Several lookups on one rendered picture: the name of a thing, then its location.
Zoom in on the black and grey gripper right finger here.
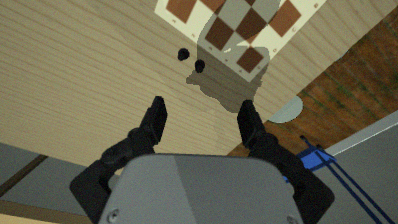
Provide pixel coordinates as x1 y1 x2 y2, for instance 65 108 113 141
237 100 335 224

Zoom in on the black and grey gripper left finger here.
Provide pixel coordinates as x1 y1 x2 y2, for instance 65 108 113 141
69 96 167 224

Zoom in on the brown and cream chessboard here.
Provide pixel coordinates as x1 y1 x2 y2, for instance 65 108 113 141
155 0 326 82

